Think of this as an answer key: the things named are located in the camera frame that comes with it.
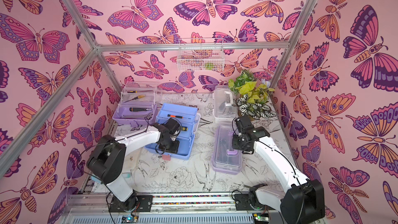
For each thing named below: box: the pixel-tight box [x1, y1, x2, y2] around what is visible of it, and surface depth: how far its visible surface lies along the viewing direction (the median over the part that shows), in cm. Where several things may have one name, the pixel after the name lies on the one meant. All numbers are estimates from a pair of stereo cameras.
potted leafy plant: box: [228, 69, 277, 121], surface depth 87 cm
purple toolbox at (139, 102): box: [111, 81, 163, 125], surface depth 111 cm
